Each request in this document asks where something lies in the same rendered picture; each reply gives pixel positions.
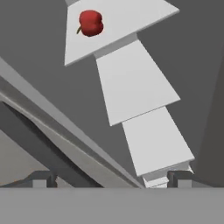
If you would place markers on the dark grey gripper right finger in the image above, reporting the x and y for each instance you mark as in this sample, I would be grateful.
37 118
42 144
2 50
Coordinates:
172 180

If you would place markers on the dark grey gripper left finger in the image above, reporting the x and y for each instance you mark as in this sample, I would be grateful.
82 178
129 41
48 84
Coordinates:
51 180

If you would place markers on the white freezer shelf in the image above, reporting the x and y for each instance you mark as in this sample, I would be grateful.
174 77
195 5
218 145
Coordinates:
134 84
125 20
156 179
157 143

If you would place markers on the grey freezer door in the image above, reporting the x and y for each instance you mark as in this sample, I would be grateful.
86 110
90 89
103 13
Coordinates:
58 128

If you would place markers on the red bell pepper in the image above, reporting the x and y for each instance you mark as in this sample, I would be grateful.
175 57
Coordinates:
91 23

